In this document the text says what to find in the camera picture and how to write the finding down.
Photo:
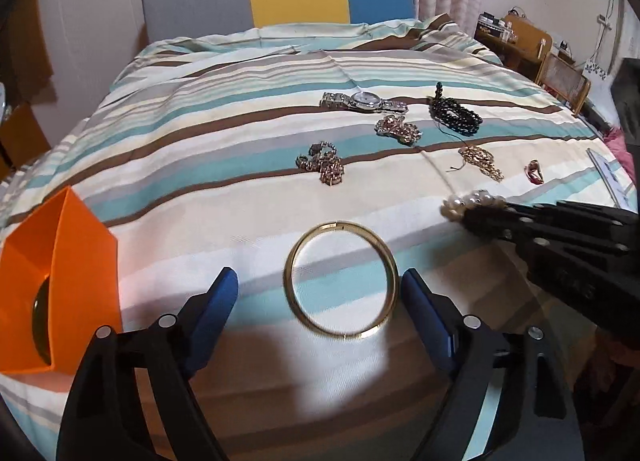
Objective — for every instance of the orange plastic box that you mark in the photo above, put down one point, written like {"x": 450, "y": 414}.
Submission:
{"x": 85, "y": 251}

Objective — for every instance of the dark cloth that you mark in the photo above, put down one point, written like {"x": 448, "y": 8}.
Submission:
{"x": 627, "y": 96}

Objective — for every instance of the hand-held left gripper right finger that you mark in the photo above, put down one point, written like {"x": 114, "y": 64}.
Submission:
{"x": 425, "y": 311}

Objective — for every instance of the wooden wardrobe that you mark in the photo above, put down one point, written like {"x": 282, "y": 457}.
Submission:
{"x": 25, "y": 66}

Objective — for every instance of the pink cloth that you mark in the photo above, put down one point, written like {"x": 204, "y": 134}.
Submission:
{"x": 622, "y": 146}

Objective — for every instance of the white booklet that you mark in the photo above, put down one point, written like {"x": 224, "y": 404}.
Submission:
{"x": 612, "y": 178}

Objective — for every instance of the silver wrist watch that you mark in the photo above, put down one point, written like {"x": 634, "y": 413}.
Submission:
{"x": 364, "y": 100}

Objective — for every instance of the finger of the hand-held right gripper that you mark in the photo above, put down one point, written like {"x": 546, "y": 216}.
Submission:
{"x": 575, "y": 208}
{"x": 500, "y": 225}

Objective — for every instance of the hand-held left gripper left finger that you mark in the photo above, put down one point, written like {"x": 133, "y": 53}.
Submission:
{"x": 215, "y": 306}

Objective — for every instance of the gold bangle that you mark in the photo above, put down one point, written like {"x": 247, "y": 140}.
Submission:
{"x": 288, "y": 286}

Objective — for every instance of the rattan back chair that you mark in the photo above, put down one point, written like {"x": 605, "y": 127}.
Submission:
{"x": 562, "y": 78}

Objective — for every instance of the striped bed sheet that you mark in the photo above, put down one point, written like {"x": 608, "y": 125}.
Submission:
{"x": 200, "y": 141}

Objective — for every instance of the wooden desk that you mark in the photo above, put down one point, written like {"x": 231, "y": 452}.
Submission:
{"x": 520, "y": 41}

